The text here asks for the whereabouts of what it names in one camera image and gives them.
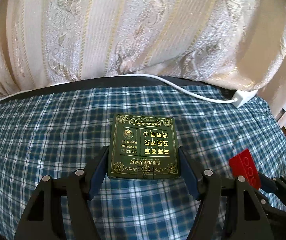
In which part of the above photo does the red toy brick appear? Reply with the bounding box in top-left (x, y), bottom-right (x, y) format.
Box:
top-left (228, 149), bottom-right (261, 190)

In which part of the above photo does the green gold printed box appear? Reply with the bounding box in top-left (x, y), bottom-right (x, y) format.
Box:
top-left (107, 114), bottom-right (181, 180)

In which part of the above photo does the blue plaid tablecloth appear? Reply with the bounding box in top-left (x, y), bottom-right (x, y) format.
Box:
top-left (0, 86), bottom-right (286, 239)

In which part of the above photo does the white power strip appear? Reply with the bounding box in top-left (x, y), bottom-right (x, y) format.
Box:
top-left (232, 90), bottom-right (257, 108)

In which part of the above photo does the cream patterned curtain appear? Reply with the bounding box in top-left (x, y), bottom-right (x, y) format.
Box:
top-left (0, 0), bottom-right (286, 124)

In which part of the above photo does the white power cable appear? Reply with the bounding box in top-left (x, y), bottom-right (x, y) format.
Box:
top-left (0, 73), bottom-right (238, 104)

